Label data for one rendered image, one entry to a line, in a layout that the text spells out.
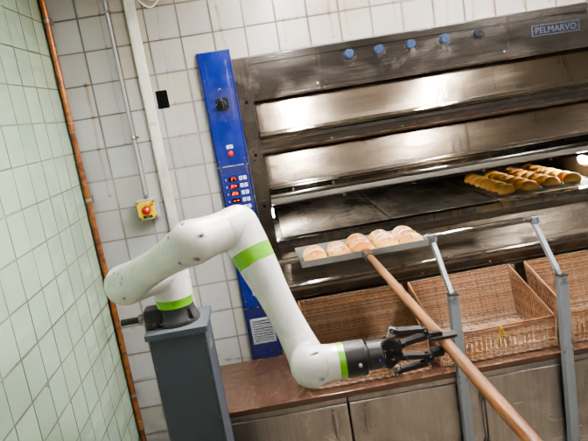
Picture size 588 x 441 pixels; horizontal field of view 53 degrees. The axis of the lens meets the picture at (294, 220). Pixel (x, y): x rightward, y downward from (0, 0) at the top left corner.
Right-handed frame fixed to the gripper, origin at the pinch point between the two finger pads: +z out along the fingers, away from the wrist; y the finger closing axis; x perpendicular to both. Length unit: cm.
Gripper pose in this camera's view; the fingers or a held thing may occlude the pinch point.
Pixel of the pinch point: (443, 342)
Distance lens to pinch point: 161.6
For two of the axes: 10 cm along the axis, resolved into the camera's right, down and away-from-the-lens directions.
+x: 0.8, 1.8, -9.8
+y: 1.5, 9.7, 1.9
